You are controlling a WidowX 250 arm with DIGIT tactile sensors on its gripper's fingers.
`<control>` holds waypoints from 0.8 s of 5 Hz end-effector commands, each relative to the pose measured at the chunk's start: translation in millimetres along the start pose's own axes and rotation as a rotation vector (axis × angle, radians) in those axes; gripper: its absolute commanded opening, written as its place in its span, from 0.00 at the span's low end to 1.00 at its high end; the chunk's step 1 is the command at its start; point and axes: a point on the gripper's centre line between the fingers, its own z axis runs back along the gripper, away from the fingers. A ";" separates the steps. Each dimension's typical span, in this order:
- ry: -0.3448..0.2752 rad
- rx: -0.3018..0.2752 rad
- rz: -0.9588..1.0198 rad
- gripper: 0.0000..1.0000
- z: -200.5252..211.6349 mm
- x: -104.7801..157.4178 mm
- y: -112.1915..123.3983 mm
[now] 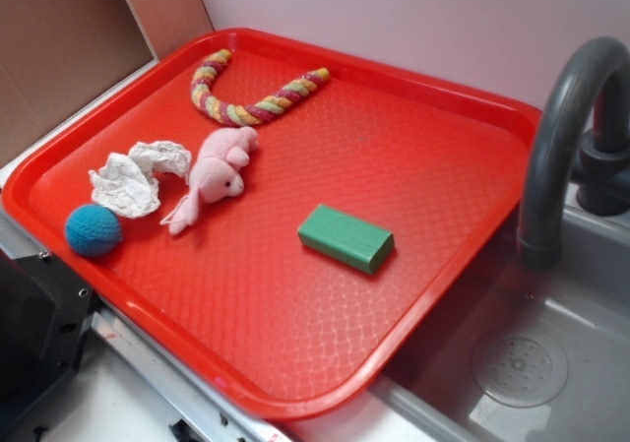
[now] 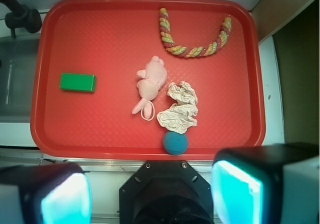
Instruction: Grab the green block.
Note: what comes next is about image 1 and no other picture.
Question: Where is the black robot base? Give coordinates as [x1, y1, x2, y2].
[1, 254, 94, 432]

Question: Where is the multicolour twisted rope toy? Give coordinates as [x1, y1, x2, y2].
[190, 49, 331, 127]

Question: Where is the green rectangular block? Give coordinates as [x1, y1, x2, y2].
[297, 205, 395, 275]

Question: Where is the blue textured ball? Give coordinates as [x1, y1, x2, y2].
[64, 204, 122, 257]

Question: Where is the pink plush toy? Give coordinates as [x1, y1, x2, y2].
[160, 126, 259, 235]

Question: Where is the crumpled white paper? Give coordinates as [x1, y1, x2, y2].
[89, 141, 192, 219]

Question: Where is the grey toy faucet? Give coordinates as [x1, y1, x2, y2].
[517, 36, 629, 270]

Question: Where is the brown cardboard panel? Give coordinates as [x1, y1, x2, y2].
[1, 0, 213, 165]

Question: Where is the grey toy sink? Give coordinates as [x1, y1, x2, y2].
[372, 202, 629, 441]

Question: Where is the red plastic tray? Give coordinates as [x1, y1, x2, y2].
[2, 29, 540, 421]

